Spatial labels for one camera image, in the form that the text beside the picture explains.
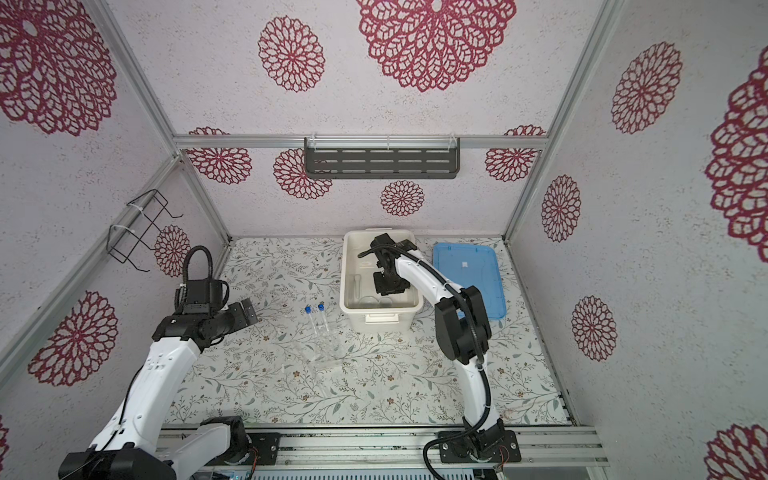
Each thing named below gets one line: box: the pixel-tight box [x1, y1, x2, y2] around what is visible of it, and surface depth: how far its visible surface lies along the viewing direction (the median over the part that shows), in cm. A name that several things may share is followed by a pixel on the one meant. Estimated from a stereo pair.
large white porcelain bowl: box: [359, 296, 379, 308], surface depth 102 cm
